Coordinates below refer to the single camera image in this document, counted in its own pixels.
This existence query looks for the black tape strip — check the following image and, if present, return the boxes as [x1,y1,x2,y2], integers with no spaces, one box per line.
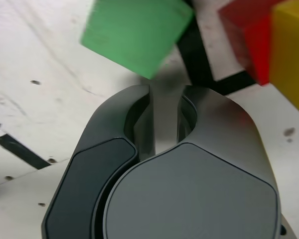
[0,121,51,170]

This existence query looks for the green cube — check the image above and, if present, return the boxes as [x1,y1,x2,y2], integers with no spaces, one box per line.
[80,0,195,80]

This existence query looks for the yellow cube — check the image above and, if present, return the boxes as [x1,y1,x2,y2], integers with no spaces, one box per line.
[268,0,299,118]

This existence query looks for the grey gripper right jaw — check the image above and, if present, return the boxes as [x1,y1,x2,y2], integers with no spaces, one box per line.
[103,85,282,239]

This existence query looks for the black tape square outline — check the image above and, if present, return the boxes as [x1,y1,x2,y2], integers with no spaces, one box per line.
[176,0,257,97]

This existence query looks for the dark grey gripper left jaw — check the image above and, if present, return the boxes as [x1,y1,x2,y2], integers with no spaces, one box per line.
[41,84,156,239]

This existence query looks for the red cube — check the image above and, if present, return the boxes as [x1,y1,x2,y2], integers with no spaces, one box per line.
[218,0,277,87]

